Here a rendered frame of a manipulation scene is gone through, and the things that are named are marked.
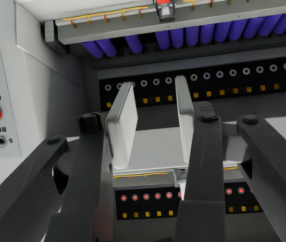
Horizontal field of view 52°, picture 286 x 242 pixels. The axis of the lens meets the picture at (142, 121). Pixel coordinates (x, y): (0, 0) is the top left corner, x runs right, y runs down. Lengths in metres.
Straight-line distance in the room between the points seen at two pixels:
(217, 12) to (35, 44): 0.22
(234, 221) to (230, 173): 0.20
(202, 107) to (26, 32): 0.25
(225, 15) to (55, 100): 0.24
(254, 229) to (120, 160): 0.48
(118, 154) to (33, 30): 0.25
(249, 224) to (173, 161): 0.30
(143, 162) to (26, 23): 0.20
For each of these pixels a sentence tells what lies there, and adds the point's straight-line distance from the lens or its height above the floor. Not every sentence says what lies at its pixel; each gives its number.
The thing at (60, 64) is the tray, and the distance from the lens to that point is 0.44.
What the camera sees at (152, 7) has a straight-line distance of 0.37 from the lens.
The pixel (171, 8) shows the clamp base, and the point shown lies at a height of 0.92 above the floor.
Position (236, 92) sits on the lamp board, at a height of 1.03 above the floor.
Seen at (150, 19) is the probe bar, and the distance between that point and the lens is 0.37.
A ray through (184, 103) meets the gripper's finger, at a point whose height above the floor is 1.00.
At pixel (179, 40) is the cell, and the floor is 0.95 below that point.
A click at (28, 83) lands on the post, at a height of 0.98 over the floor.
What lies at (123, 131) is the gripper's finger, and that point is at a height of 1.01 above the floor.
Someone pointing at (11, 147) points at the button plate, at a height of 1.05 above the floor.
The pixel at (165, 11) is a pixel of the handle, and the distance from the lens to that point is 0.33.
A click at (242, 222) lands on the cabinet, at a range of 0.60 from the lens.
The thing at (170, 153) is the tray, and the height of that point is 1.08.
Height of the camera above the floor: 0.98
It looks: 10 degrees up
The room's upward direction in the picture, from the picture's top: 173 degrees clockwise
